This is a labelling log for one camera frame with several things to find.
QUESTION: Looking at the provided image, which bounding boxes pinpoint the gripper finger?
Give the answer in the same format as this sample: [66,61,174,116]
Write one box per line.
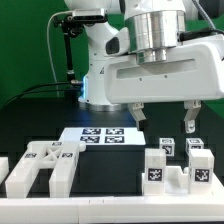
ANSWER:
[128,103,146,131]
[184,100,201,134]

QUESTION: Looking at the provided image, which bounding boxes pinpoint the grey camera on stand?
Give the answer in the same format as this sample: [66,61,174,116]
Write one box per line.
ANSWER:
[72,8,105,23]

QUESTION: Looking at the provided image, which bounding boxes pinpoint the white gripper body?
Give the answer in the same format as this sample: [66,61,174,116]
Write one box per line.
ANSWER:
[104,35,224,103]

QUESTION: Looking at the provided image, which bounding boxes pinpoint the black camera stand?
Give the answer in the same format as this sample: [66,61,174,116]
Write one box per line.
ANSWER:
[53,15,109,105]

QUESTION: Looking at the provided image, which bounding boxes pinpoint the white camera cable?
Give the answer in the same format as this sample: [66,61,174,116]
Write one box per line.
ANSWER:
[46,10,74,98]

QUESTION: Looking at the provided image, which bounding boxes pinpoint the white chair back frame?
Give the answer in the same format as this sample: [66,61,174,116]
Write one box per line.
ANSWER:
[5,141,86,198]

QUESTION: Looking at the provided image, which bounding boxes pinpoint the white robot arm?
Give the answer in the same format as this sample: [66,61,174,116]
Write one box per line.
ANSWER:
[64,0,224,133]

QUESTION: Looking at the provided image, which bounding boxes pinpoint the black cables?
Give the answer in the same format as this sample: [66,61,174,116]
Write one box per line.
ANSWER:
[1,79,84,109]

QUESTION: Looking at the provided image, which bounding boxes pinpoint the white chair seat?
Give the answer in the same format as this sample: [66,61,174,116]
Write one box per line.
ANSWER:
[141,165,201,197]

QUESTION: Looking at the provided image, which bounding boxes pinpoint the white tag sheet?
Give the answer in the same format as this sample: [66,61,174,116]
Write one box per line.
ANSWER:
[59,127,145,145]

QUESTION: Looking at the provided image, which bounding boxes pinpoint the white U-shaped fixture wall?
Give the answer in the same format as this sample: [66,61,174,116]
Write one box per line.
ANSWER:
[0,156,224,224]

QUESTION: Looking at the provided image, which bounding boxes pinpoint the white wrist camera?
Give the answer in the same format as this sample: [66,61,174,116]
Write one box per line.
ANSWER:
[105,27,130,56]

